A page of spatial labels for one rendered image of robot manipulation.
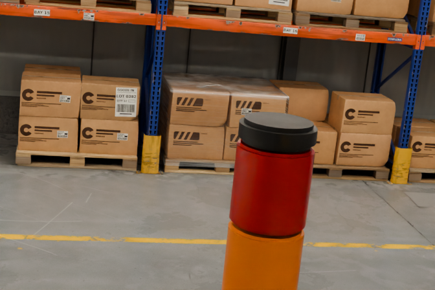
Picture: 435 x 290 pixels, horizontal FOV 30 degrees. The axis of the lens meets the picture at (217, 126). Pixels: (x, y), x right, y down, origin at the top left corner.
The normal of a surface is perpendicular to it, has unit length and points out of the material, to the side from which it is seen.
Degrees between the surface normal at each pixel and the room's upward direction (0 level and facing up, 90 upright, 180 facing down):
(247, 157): 90
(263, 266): 90
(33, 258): 0
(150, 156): 90
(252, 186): 90
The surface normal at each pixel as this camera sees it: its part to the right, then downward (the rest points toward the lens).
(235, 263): -0.72, 0.09
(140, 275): 0.10, -0.97
